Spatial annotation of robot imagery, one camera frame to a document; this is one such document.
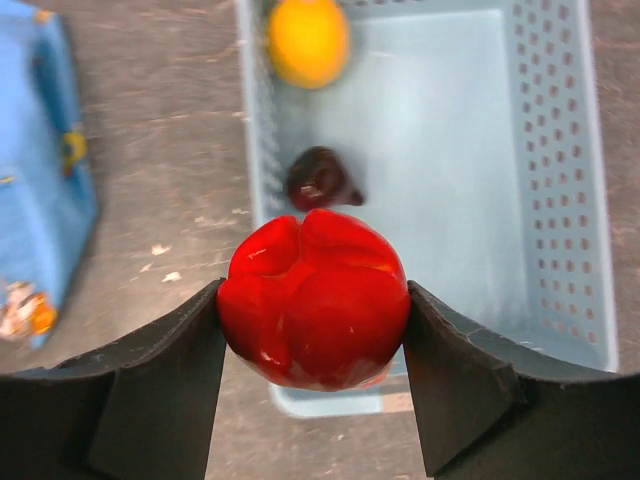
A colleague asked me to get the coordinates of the small dark plum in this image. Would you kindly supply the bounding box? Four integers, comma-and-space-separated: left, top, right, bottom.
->
286, 146, 365, 212

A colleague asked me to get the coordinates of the red yellow pear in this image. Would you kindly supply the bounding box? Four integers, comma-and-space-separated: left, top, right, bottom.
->
216, 209, 410, 392

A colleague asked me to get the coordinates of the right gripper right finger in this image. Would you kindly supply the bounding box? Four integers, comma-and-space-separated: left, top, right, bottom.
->
404, 282, 639, 479

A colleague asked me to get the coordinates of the light blue plastic basket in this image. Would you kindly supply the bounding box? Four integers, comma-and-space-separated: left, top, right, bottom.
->
234, 0, 621, 420

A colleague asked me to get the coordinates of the small yellow lemon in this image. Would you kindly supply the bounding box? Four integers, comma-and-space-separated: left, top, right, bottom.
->
266, 0, 351, 90

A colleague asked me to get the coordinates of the blue patterned cloth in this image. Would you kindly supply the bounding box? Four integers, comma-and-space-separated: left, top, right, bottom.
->
1, 1, 98, 348

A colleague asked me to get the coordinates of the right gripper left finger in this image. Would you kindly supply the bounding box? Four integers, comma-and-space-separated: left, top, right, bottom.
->
1, 281, 226, 479

